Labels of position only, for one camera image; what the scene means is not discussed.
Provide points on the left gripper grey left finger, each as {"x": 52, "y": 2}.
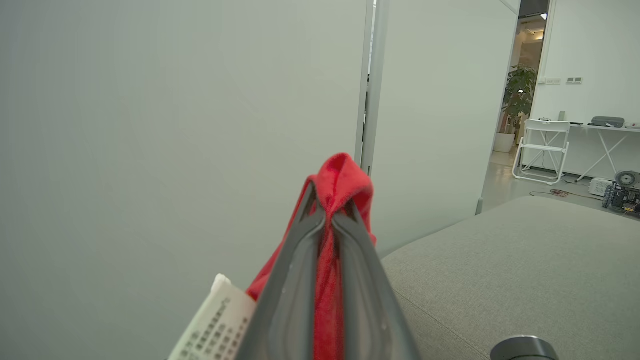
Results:
{"x": 287, "y": 280}

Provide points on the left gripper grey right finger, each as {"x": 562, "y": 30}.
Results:
{"x": 365, "y": 300}

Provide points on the red clothing with white label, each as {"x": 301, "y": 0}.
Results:
{"x": 342, "y": 180}

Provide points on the grey fabric sofa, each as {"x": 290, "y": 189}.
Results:
{"x": 525, "y": 270}

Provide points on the grey round robot part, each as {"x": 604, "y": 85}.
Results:
{"x": 522, "y": 350}

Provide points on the white partition panel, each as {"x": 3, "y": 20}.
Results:
{"x": 440, "y": 115}
{"x": 175, "y": 125}

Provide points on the white plant pot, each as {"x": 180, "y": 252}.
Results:
{"x": 504, "y": 142}

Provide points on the white folding chair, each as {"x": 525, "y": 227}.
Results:
{"x": 547, "y": 126}

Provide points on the green potted plant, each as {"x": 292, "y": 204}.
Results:
{"x": 520, "y": 92}

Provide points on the white box device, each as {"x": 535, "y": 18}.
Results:
{"x": 599, "y": 186}

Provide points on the white trestle table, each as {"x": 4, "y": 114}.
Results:
{"x": 607, "y": 145}

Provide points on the grey case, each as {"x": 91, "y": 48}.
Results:
{"x": 607, "y": 121}

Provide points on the grey partition post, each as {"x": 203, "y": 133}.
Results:
{"x": 378, "y": 85}
{"x": 363, "y": 80}

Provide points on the white wall switch plate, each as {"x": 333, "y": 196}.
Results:
{"x": 574, "y": 80}
{"x": 553, "y": 80}

